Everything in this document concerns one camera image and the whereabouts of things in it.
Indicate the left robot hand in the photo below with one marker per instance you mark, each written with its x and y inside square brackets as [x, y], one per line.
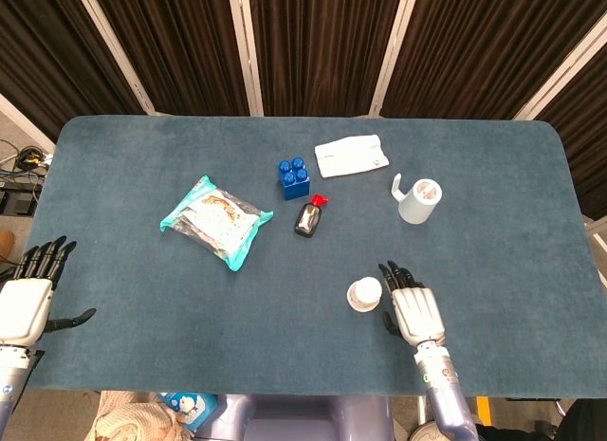
[23, 308]

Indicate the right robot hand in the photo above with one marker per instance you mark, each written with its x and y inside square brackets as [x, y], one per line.
[415, 306]

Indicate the white paper cup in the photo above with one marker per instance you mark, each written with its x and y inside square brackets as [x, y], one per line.
[364, 295]

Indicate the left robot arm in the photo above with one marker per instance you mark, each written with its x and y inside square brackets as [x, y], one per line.
[12, 384]

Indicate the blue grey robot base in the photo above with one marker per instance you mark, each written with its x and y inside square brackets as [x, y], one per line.
[299, 417]

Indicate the brown shoe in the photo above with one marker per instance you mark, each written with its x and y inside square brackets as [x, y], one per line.
[5, 244]

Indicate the light blue mug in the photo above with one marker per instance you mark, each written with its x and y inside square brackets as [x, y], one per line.
[419, 201]

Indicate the black power box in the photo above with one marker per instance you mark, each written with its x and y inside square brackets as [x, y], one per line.
[16, 199]

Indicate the blue felt table mat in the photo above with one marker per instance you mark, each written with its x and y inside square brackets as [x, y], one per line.
[303, 256]

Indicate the white sneaker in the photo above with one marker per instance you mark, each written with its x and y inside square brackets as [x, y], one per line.
[424, 432]

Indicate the soy sauce bottle red cap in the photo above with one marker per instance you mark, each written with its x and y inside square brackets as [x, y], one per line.
[309, 218]

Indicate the beige knitted cloth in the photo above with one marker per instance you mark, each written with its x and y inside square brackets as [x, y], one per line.
[133, 419]

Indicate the white folded cloth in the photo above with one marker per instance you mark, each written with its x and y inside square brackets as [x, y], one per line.
[351, 155]

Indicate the blue toy building block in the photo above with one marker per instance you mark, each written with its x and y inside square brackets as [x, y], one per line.
[294, 178]

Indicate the black trousers leg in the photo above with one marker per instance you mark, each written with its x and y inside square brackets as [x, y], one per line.
[545, 424]

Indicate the blue cartoon print package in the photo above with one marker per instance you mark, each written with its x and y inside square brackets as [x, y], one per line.
[189, 407]

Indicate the teal snack packet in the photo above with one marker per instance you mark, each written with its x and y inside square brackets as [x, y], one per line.
[215, 220]

